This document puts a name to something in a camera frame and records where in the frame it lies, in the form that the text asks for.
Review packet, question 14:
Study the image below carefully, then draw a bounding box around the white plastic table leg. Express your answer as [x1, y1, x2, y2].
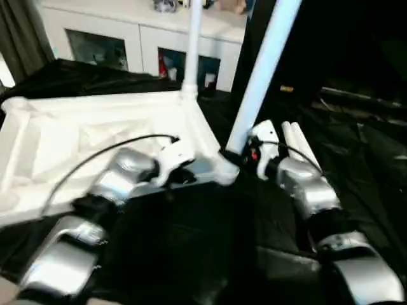
[289, 122, 322, 173]
[281, 120, 303, 151]
[181, 0, 204, 100]
[222, 0, 303, 157]

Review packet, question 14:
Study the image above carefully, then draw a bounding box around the white plastic table top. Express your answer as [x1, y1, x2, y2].
[0, 90, 240, 228]

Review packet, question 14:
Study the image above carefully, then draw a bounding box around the black mat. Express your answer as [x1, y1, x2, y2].
[0, 58, 407, 305]

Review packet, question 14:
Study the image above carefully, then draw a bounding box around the dark metal pole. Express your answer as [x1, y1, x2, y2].
[321, 87, 407, 108]

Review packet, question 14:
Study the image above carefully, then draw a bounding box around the white glass-door cabinet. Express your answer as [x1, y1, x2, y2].
[41, 0, 247, 93]

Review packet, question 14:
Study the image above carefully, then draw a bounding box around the grey curtain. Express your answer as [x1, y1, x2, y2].
[0, 0, 53, 84]

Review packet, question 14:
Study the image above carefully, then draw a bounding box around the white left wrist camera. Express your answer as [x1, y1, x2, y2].
[152, 141, 195, 187]

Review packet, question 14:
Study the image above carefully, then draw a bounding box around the black right camera cable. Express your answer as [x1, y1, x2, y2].
[254, 139, 325, 176]

